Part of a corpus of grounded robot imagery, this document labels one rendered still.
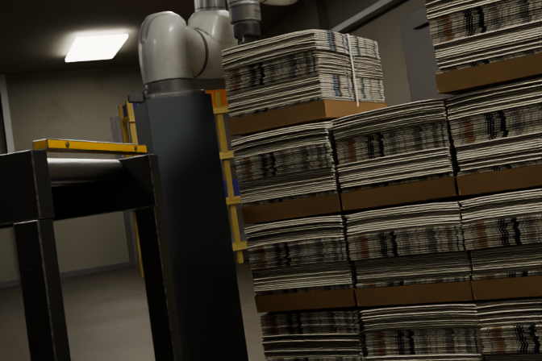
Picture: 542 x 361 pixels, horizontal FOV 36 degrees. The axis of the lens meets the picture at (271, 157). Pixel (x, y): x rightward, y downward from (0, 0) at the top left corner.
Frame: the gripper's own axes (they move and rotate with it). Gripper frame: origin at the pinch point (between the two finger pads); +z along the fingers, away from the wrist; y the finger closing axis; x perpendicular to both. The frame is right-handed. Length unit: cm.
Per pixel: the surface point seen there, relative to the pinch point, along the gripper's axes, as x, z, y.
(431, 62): 135, -63, 503
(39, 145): -15, 14, -94
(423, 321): -50, 60, -19
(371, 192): -41, 30, -19
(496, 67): -74, 6, -19
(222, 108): 419, -66, 580
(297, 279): -18, 50, -19
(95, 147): -11, 14, -76
